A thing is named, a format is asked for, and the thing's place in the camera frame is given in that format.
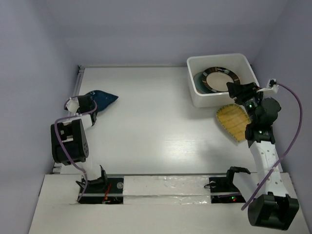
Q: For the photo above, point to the grey blue round plate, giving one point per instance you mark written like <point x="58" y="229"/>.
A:
<point x="200" y="87"/>

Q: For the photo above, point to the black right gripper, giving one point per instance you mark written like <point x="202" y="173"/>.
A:
<point x="243" y="91"/>

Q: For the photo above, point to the white foam front panel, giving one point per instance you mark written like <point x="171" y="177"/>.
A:
<point x="166" y="190"/>

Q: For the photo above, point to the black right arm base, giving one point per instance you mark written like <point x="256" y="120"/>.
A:
<point x="222" y="188"/>

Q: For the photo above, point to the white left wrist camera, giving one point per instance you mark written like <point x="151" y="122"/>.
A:
<point x="72" y="105"/>

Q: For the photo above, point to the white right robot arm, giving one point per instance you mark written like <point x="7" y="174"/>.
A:
<point x="268" y="203"/>

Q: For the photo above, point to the white plastic bin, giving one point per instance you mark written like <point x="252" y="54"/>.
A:
<point x="236" y="62"/>

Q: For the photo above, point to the black rimmed beige plate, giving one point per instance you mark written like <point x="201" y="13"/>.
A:
<point x="215" y="79"/>

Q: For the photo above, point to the dark blue leaf plate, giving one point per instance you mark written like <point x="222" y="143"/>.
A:
<point x="102" y="99"/>

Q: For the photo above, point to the green yellow woven tray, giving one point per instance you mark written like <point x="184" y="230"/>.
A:
<point x="234" y="120"/>

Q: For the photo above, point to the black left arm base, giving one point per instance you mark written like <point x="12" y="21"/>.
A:
<point x="107" y="192"/>

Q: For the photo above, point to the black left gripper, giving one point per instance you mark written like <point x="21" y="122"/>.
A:
<point x="95" y="111"/>

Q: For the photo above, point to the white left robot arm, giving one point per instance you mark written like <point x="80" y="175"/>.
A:
<point x="68" y="138"/>

